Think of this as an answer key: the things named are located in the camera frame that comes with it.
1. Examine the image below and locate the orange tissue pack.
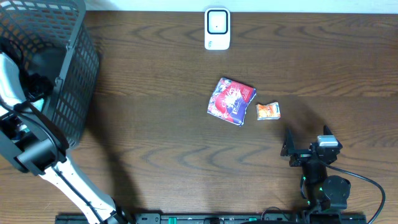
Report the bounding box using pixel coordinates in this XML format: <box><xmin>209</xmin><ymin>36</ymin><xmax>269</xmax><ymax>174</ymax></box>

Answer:
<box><xmin>256</xmin><ymin>101</ymin><xmax>281</xmax><ymax>120</ymax></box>

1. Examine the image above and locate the purple pink liners pack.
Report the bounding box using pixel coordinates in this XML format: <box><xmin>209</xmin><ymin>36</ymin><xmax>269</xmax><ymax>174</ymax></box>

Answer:
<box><xmin>207</xmin><ymin>78</ymin><xmax>256</xmax><ymax>126</ymax></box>

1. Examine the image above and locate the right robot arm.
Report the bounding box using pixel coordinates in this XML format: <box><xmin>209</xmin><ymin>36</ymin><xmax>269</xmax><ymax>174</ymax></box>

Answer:
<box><xmin>280</xmin><ymin>126</ymin><xmax>351</xmax><ymax>223</ymax></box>

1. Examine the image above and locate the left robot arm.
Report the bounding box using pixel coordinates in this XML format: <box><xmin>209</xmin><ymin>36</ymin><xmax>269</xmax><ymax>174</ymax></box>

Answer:
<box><xmin>1</xmin><ymin>48</ymin><xmax>134</xmax><ymax>223</ymax></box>

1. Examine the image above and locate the white barcode scanner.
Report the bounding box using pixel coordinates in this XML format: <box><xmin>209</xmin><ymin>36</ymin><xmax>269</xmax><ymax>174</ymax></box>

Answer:
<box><xmin>204</xmin><ymin>7</ymin><xmax>231</xmax><ymax>50</ymax></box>

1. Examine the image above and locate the grey plastic mesh basket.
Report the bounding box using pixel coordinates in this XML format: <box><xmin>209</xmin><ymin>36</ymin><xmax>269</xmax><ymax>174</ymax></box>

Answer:
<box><xmin>1</xmin><ymin>0</ymin><xmax>99</xmax><ymax>148</ymax></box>

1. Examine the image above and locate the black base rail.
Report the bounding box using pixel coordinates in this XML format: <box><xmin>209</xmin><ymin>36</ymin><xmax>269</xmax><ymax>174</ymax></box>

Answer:
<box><xmin>55</xmin><ymin>212</ymin><xmax>368</xmax><ymax>224</ymax></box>

